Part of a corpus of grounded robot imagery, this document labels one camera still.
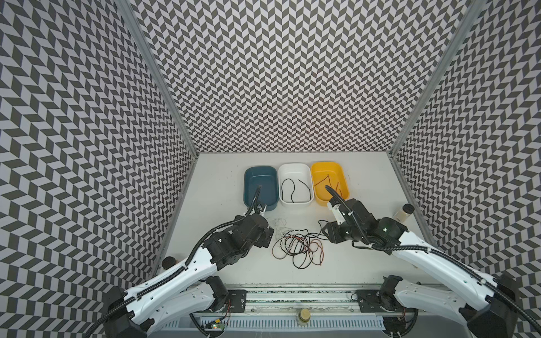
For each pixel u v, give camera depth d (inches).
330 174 43.2
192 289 23.1
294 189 40.3
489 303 15.2
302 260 32.4
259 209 25.6
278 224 35.9
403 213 34.6
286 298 29.5
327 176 39.1
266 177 40.4
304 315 23.3
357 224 21.7
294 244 33.4
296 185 41.4
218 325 26.1
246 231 21.5
